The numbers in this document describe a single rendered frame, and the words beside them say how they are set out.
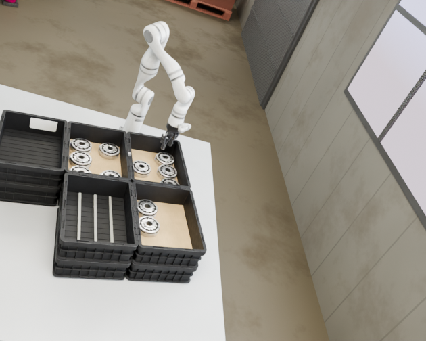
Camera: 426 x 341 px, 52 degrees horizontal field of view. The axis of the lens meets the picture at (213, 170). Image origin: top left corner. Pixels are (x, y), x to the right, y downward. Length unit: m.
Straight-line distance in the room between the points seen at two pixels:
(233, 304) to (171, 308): 1.13
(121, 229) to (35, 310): 0.47
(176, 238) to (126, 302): 0.36
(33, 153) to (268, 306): 1.83
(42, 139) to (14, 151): 0.17
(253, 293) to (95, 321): 1.56
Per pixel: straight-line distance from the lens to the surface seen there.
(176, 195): 2.16
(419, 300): 2.64
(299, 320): 3.23
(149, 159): 2.42
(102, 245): 1.78
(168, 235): 2.04
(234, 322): 2.97
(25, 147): 2.30
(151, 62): 2.26
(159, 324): 1.91
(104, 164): 2.30
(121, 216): 2.05
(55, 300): 1.88
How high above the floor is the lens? 2.25
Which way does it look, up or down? 34 degrees down
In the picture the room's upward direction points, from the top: 25 degrees clockwise
